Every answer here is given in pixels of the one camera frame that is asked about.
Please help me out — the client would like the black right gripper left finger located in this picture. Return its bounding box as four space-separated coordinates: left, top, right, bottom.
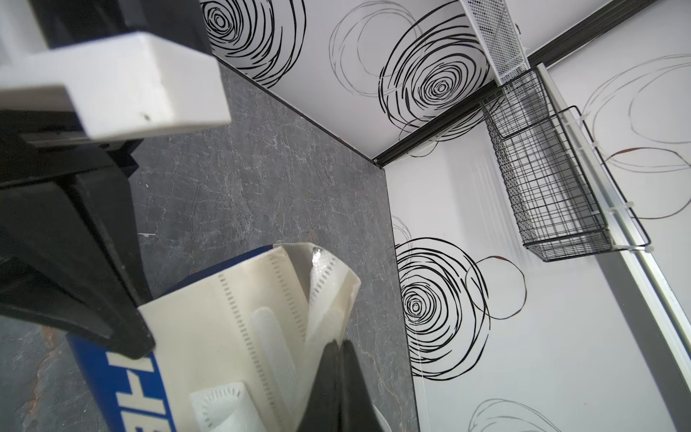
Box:
297 341 342 432

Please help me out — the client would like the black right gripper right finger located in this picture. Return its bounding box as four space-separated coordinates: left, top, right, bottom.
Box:
339 340 383 432

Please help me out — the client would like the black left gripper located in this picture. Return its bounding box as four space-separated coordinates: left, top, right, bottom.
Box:
1 110 155 359

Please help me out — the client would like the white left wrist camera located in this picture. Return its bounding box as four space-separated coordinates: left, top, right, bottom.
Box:
1 1 231 142

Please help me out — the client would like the black wire basket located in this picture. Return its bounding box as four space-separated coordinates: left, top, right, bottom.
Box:
480 68 651 262

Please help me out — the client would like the white mesh wall shelf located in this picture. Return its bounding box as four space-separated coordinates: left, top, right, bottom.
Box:
461 0 530 86

